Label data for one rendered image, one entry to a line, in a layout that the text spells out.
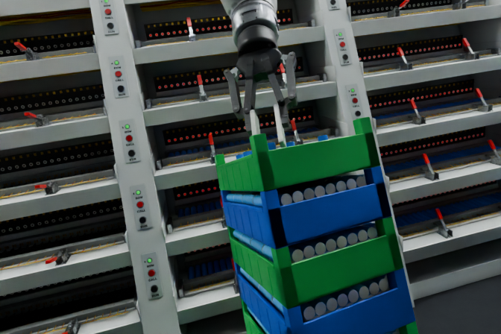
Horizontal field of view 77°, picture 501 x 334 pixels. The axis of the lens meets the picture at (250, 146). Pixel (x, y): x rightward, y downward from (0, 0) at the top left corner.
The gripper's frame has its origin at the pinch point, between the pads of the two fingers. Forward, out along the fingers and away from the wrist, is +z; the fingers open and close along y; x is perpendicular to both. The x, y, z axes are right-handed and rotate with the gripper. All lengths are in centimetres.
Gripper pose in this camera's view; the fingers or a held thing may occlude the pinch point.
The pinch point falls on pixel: (268, 130)
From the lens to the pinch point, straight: 49.8
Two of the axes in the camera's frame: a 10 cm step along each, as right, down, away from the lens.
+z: 0.8, 8.7, -4.8
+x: 2.8, 4.4, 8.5
